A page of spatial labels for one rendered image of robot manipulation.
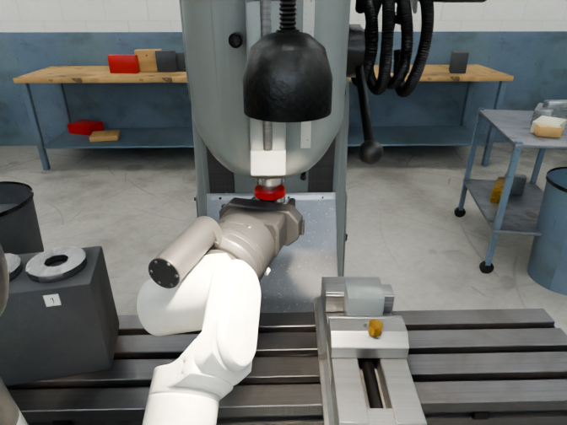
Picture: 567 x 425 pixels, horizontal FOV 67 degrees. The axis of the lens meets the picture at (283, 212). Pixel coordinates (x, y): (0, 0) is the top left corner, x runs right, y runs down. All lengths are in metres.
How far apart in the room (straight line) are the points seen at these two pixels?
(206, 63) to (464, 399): 0.65
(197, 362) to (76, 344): 0.44
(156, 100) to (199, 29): 4.54
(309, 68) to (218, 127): 0.22
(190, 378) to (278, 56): 0.27
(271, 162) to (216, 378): 0.23
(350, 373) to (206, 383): 0.34
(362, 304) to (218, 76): 0.44
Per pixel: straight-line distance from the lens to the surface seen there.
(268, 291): 1.03
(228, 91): 0.51
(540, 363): 0.93
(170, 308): 0.46
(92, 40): 5.14
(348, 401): 0.67
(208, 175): 1.04
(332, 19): 0.51
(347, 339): 0.71
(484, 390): 0.84
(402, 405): 0.69
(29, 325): 0.81
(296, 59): 0.32
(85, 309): 0.77
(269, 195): 0.62
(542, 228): 2.85
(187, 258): 0.43
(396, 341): 0.73
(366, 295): 0.74
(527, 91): 5.63
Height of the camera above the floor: 1.52
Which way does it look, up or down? 27 degrees down
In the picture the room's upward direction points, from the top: straight up
